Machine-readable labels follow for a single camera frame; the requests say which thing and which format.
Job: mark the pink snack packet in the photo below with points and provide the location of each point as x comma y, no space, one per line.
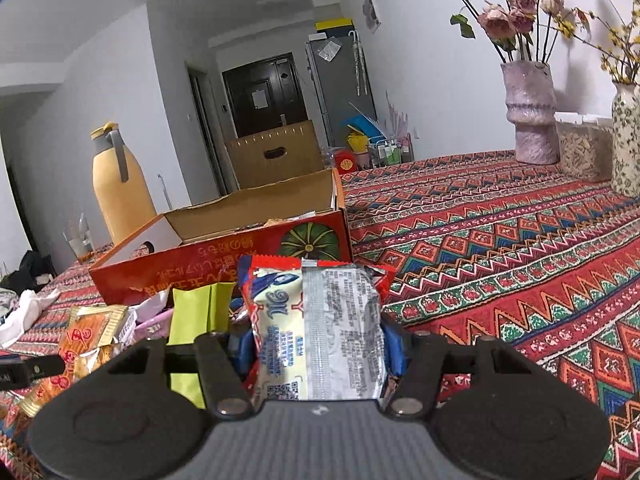
152,323

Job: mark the yellow box on fridge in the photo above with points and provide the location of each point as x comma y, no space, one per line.
333,24

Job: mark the dried pink roses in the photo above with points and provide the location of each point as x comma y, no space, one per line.
518,30

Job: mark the dark entrance door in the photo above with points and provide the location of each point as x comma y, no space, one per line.
264,95

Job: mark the yellow thermos jug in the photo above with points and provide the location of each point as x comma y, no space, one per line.
119,184

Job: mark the yellow blossom branches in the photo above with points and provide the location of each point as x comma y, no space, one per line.
616,39

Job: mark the red cardboard snack box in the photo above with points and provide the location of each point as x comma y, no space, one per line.
191,247

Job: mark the patterned red tablecloth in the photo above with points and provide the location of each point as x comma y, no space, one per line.
519,286

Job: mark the white crumpled cloth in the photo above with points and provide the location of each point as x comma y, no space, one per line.
19,321

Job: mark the floral ceramic vase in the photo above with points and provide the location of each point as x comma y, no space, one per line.
625,140

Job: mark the grey refrigerator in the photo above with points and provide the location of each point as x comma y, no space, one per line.
340,76

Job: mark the white blue biscuit packet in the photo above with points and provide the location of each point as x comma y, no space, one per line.
317,328

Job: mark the wire rack with bottles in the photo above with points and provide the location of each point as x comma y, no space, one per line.
391,152

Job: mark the glass cup with drink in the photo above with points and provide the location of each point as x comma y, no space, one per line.
77,235

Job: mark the orange red snack packet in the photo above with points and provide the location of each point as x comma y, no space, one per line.
89,329

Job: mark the wall electrical panel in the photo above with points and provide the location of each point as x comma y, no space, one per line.
371,16

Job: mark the wooden chair back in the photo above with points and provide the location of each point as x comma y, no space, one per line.
275,155

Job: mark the green snack bar packet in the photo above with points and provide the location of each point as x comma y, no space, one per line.
197,311

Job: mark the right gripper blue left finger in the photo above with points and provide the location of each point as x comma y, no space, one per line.
243,353

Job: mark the pink textured vase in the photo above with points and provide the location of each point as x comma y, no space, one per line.
531,107

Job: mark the clear plastic storage jar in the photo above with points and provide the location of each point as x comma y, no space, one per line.
585,146

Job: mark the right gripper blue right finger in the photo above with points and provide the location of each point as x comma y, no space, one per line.
397,346

